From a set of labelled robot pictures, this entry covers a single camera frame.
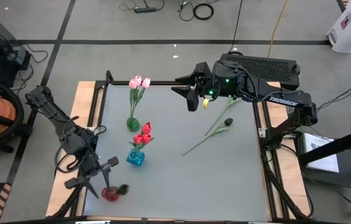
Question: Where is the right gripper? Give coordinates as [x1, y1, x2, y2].
[171, 61, 215, 112]

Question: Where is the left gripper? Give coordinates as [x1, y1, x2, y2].
[64, 155, 119, 199]

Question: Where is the black artificial tulip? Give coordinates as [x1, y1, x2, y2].
[205, 96, 243, 137]
[110, 183, 131, 197]
[182, 117, 234, 157]

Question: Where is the pink artificial tulip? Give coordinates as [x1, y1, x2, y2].
[128, 78, 138, 121]
[133, 75, 143, 121]
[133, 77, 152, 121]

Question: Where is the red glass vase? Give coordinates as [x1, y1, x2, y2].
[101, 185, 121, 202]

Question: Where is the blue glass vase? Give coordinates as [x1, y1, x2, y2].
[125, 147, 146, 167]

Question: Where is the green glass vase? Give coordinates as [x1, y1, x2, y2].
[126, 116, 141, 133]

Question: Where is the black power strip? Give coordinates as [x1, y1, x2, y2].
[133, 6, 157, 14]

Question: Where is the black perforated computer case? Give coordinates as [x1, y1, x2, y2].
[219, 53, 301, 91]

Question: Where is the grey table mat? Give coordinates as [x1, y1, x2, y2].
[83, 83, 270, 222]

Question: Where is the orange vacuum cleaner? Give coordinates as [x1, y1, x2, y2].
[0, 77, 26, 162]

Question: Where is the white paper booklet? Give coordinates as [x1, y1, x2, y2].
[302, 132, 340, 174]

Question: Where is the white bin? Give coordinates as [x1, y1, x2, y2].
[326, 0, 351, 54]

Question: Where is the black metal stand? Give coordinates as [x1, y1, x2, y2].
[296, 123, 351, 220]

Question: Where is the black aluminium table frame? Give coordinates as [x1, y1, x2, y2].
[50, 70, 315, 224]

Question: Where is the coiled black cable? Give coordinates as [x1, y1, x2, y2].
[192, 2, 215, 21]

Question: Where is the black hanging cable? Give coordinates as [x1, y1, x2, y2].
[228, 0, 243, 53]

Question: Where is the yellow hanging cable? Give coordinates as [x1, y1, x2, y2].
[267, 0, 288, 58]

